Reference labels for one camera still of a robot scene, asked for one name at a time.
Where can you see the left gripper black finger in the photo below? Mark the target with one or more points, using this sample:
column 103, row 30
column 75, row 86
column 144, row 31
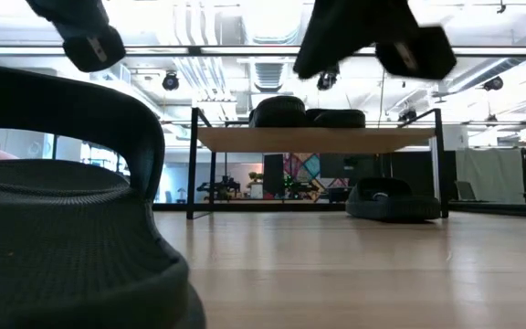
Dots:
column 91, row 50

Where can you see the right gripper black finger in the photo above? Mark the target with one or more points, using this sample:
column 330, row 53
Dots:
column 420, row 55
column 350, row 32

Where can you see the large dark green slide sandal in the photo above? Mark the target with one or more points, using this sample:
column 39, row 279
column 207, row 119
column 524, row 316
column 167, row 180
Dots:
column 62, row 228

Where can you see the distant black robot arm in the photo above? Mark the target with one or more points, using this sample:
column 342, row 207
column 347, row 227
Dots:
column 221, row 186

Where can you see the black hanging spotlight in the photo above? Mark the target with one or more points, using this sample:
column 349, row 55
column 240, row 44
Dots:
column 171, row 81
column 494, row 83

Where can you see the grey ceiling air vent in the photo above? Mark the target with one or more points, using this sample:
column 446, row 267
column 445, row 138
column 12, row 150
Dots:
column 268, row 75

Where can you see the small black ceiling hook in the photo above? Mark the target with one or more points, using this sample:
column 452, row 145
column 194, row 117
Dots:
column 501, row 7

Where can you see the small black ceiling fixture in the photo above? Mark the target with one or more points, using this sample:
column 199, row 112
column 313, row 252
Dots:
column 491, row 120

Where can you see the black partition panel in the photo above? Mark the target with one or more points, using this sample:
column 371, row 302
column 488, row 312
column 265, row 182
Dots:
column 409, row 166

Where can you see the pale green hanging cloth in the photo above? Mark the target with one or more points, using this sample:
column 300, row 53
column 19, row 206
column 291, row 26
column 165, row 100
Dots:
column 489, row 176

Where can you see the grey chair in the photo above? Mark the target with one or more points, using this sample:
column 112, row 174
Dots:
column 465, row 191

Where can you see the black upright monitor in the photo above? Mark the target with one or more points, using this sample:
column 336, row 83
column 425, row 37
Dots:
column 273, row 173

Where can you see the black hanging camera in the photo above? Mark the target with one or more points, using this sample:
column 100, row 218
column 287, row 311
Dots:
column 327, row 81

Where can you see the white vertical post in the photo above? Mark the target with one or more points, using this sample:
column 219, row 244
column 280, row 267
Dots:
column 433, row 151

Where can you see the wooden shelf with black frame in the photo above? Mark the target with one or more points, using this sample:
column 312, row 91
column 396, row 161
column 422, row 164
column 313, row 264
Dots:
column 313, row 139

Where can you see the black table edge rail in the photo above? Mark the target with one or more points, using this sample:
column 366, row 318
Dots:
column 245, row 206

